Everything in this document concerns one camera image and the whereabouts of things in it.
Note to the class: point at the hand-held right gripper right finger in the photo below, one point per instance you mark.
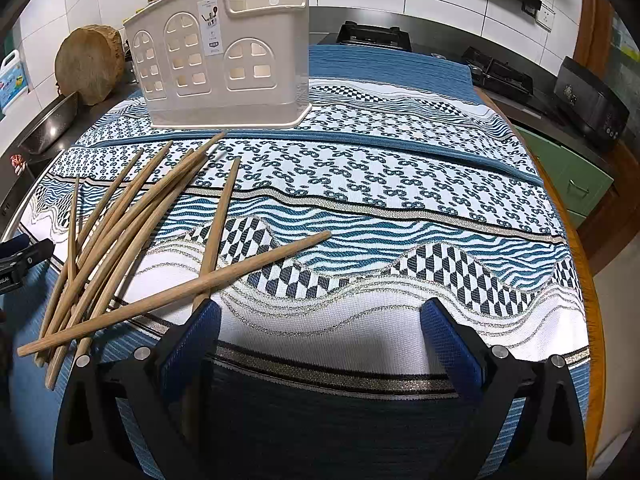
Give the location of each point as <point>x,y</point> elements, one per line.
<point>450,347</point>

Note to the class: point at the black kitchen appliance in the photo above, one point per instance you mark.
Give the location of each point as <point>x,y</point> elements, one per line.
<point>590,105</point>

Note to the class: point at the stainless steel bowl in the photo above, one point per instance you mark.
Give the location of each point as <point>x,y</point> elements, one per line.
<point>50,125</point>

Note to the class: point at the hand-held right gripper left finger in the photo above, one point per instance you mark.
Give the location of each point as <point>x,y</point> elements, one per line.
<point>195,342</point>

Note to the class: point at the round wooden table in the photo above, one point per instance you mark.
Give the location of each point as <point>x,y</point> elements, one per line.
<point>585,280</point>

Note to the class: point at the red white scrubber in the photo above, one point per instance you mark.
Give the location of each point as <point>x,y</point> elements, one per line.
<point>17,165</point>

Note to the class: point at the cream plastic utensil holder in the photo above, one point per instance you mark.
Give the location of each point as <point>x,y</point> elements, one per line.
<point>170,105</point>

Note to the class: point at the green drawer cabinet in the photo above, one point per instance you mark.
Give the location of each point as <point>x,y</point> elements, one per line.
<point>570,175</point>

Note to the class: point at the blue white patterned cloth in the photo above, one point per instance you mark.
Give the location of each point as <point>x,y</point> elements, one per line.
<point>375,170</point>

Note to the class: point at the white wall socket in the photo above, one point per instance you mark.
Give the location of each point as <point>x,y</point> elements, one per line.
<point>545,17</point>

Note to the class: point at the pile of wooden chopsticks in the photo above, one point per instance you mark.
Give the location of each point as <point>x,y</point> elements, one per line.
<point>260,259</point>

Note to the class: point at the black gas stove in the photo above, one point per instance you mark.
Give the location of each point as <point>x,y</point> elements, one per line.
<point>375,35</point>

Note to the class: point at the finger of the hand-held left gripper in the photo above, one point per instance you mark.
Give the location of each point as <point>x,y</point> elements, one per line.
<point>30,256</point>

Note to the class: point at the round wooden cutting board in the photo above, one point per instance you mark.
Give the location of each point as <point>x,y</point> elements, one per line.
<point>90,67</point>

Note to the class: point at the wooden glass door cabinet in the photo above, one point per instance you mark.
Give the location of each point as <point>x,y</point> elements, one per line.
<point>595,20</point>

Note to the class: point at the white detergent bottle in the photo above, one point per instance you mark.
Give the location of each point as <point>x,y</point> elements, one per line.
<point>12,85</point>

